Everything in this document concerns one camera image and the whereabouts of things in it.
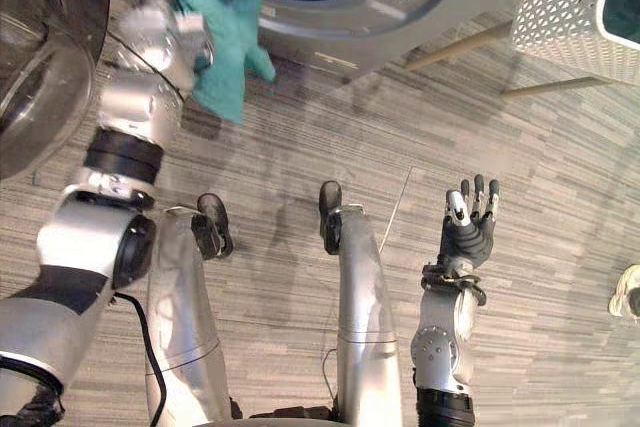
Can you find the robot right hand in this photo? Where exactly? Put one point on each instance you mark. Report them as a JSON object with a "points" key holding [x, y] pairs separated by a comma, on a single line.
{"points": [[467, 237]]}

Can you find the teal cloth garment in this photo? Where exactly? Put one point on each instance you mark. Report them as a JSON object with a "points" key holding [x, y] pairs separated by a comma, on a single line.
{"points": [[225, 32]]}

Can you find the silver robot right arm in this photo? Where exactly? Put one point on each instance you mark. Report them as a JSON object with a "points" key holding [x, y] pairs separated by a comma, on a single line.
{"points": [[445, 342]]}

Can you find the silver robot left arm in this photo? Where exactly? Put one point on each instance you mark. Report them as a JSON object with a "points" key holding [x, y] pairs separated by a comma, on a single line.
{"points": [[125, 112]]}

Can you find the round glass washing machine door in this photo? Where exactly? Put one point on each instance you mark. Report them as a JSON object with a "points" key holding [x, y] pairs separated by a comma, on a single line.
{"points": [[45, 52]]}

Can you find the grey washing machine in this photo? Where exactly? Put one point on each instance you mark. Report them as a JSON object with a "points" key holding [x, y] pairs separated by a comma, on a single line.
{"points": [[360, 2]]}

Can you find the white perforated laundry basket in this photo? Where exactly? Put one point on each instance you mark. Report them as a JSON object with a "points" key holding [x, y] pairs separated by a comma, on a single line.
{"points": [[555, 12]]}

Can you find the silver robot right leg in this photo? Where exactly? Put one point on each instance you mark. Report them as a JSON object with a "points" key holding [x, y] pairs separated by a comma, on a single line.
{"points": [[362, 297]]}

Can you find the silver robot leg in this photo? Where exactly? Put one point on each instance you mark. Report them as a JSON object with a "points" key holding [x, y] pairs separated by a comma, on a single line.
{"points": [[185, 307], [362, 297]]}

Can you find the person's shoe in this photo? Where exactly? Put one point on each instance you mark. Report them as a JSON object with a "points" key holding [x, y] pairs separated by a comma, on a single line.
{"points": [[625, 292]]}

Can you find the wooden stand leg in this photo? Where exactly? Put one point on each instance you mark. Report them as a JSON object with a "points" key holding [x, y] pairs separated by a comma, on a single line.
{"points": [[555, 86], [457, 46]]}

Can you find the silver robot left leg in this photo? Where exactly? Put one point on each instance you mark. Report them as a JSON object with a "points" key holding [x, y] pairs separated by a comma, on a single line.
{"points": [[185, 307]]}

